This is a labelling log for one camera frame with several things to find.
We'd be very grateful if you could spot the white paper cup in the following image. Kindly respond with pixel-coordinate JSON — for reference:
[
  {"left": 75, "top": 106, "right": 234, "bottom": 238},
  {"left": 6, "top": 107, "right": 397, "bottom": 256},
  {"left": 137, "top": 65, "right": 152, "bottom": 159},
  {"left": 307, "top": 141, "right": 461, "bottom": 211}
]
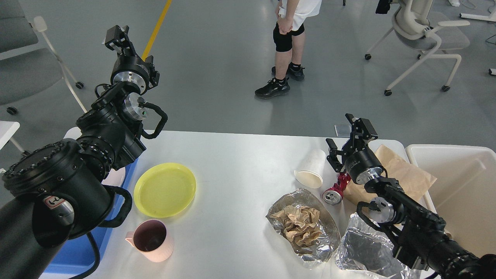
[{"left": 294, "top": 150, "right": 326, "bottom": 189}]

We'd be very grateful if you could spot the brown paper bag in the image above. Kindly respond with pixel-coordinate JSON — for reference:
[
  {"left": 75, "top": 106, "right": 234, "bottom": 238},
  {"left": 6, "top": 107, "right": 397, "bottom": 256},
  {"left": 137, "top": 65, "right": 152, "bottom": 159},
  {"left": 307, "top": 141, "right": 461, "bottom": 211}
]
[{"left": 344, "top": 145, "right": 437, "bottom": 205}]

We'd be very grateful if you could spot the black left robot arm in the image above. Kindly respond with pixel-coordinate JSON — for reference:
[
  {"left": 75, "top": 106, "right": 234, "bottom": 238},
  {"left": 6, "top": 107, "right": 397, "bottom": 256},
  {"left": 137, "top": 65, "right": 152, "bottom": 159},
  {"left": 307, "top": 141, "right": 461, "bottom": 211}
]
[{"left": 0, "top": 26, "right": 168, "bottom": 279}]

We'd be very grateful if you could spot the crumpled aluminium foil sheet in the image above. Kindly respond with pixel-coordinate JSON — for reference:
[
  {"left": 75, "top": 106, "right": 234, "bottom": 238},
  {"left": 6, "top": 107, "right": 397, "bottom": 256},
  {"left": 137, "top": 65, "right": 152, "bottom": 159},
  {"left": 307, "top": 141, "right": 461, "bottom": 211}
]
[{"left": 335, "top": 213, "right": 420, "bottom": 279}]

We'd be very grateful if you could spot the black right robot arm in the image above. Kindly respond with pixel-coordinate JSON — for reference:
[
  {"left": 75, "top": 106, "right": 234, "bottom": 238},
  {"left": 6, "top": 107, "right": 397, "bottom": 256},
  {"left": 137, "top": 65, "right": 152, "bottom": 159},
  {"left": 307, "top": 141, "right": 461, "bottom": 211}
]
[{"left": 326, "top": 113, "right": 496, "bottom": 279}]

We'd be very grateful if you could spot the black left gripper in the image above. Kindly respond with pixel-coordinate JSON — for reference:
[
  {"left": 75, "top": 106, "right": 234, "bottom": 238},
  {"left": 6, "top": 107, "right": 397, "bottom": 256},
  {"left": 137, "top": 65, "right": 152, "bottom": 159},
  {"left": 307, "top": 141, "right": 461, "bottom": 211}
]
[{"left": 105, "top": 26, "right": 160, "bottom": 95}]

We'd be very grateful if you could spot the crushed red soda can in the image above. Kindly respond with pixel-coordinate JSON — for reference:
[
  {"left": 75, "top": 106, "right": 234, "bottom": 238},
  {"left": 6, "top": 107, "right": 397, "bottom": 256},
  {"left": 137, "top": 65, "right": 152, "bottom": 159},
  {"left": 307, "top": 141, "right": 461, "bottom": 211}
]
[{"left": 322, "top": 172, "right": 351, "bottom": 205}]

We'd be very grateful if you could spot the grey office chair left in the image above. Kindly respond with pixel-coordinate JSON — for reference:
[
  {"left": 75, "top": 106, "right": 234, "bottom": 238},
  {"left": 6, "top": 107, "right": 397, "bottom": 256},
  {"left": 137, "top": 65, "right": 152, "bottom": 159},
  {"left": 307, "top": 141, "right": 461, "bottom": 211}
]
[{"left": 0, "top": 0, "right": 87, "bottom": 112}]

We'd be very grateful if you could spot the pink ribbed mug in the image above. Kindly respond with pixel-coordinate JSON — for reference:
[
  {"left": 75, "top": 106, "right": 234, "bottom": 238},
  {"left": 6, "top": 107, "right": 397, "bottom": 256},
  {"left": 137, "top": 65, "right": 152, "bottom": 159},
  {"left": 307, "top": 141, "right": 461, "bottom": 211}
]
[{"left": 125, "top": 219, "right": 175, "bottom": 263}]

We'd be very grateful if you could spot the yellow plastic plate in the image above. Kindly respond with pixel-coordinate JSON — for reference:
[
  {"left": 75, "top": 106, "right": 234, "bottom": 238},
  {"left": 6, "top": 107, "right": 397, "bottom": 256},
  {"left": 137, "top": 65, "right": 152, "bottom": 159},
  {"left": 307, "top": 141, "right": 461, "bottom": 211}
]
[{"left": 133, "top": 162, "right": 196, "bottom": 218}]

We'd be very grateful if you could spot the white side table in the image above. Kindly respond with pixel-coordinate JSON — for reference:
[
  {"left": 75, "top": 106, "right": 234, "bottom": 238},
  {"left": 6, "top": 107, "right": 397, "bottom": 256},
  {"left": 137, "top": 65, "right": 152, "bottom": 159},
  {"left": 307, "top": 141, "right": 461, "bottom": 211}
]
[{"left": 0, "top": 121, "right": 30, "bottom": 157}]

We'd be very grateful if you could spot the person in white shirt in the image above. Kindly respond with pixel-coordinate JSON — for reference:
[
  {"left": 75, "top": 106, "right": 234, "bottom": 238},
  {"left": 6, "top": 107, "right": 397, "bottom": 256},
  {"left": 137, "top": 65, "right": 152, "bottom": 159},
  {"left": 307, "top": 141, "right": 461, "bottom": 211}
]
[{"left": 255, "top": 0, "right": 321, "bottom": 99}]

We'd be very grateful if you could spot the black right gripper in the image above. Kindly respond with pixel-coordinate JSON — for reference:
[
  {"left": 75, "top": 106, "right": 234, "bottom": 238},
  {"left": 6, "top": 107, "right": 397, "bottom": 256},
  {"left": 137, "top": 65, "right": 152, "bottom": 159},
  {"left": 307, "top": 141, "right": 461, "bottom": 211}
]
[{"left": 325, "top": 113, "right": 385, "bottom": 185}]

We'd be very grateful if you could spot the beige plastic bin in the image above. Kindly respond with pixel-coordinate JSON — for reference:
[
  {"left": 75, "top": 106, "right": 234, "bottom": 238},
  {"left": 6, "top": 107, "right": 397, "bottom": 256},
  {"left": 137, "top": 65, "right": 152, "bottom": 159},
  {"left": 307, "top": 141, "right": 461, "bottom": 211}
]
[{"left": 406, "top": 145, "right": 496, "bottom": 257}]

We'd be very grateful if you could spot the foil tray with paper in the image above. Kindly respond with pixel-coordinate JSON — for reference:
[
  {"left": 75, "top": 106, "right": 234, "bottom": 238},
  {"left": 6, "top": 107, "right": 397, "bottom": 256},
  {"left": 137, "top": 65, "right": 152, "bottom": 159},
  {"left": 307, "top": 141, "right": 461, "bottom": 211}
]
[{"left": 266, "top": 188, "right": 341, "bottom": 268}]

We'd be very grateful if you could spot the blue plastic tray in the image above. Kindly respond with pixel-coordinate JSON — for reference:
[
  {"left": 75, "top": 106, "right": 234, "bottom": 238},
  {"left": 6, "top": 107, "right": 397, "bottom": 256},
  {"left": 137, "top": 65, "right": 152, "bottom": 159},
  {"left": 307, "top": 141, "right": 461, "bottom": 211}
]
[{"left": 44, "top": 161, "right": 138, "bottom": 274}]

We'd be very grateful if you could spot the white office chair right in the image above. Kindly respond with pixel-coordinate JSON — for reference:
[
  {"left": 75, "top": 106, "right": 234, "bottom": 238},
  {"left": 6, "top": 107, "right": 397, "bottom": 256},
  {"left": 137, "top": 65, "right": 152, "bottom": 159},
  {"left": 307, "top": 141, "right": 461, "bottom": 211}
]
[{"left": 365, "top": 0, "right": 470, "bottom": 96}]

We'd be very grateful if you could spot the crumpled brown paper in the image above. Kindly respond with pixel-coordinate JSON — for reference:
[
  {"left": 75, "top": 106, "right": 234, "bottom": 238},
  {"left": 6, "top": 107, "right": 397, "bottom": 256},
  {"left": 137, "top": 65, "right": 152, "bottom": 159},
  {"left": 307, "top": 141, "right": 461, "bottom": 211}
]
[{"left": 269, "top": 205, "right": 322, "bottom": 247}]

